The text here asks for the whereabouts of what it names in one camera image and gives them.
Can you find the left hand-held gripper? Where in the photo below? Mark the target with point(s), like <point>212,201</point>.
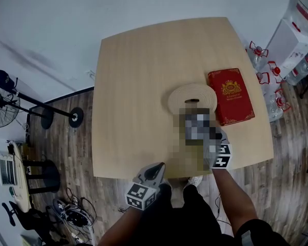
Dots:
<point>141,196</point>

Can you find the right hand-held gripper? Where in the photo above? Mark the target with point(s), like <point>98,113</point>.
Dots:
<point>222,158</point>

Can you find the black framed photo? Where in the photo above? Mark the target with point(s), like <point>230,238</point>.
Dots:
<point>197,125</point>

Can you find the person's left forearm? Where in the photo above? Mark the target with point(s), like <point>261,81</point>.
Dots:
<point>120,227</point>

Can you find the person's right forearm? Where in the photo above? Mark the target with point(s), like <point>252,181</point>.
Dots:
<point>233,201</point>

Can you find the person's left white shoe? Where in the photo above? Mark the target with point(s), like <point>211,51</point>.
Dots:
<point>166,184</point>

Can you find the person's white shoe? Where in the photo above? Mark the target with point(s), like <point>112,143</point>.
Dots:
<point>195,180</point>
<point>166,184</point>

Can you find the red hardcover book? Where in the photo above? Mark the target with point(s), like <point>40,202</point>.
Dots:
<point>231,96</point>

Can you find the person's right white shoe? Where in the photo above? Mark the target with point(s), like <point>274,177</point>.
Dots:
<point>195,180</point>

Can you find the beige coiled round roll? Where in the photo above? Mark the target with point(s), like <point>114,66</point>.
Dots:
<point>190,93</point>

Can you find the person's black clothing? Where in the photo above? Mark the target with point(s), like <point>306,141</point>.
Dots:
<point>190,219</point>

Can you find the black and white floor device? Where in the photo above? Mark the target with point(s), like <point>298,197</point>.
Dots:
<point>77,216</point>

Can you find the white water dispenser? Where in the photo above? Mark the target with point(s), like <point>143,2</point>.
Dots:
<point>285,50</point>

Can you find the black office chair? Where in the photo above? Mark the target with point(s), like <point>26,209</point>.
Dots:
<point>33,219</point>

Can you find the round beige table black base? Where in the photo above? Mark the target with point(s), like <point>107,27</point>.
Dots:
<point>23,188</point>

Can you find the small green and white item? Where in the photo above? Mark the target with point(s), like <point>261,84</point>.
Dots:
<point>12,191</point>

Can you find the small black adapter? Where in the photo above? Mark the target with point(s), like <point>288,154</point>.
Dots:
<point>10,150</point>

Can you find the large clear water bottle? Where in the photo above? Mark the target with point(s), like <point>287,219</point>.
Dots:
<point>300,9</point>

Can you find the dark baseball cap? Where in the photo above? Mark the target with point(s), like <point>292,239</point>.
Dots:
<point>1,77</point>

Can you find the white wall socket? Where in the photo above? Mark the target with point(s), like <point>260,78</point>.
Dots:
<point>91,73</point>

